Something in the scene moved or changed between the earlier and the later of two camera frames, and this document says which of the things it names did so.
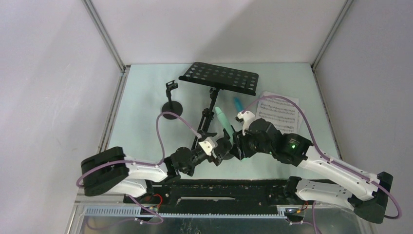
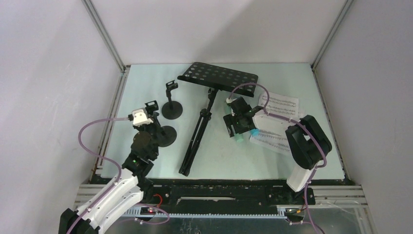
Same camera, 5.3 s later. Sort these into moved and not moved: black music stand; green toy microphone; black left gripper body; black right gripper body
Moved: black right gripper body; black left gripper body; green toy microphone
Not moved: black music stand
